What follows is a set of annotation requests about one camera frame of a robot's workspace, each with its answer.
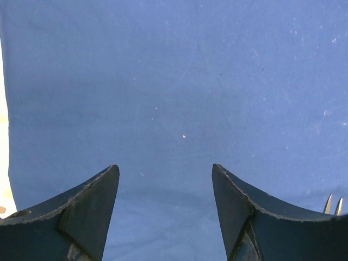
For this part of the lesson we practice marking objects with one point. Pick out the blue surgical cloth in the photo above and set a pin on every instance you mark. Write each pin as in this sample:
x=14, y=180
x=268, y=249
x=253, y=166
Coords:
x=166, y=89

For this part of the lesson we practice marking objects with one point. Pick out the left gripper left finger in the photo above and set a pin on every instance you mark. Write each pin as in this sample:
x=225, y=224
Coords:
x=70, y=226

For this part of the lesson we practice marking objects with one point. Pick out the steel tweezers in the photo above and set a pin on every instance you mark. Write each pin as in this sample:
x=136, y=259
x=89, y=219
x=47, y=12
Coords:
x=327, y=207
x=339, y=207

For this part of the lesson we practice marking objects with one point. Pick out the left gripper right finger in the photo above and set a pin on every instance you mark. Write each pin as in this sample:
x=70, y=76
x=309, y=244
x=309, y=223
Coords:
x=258, y=226

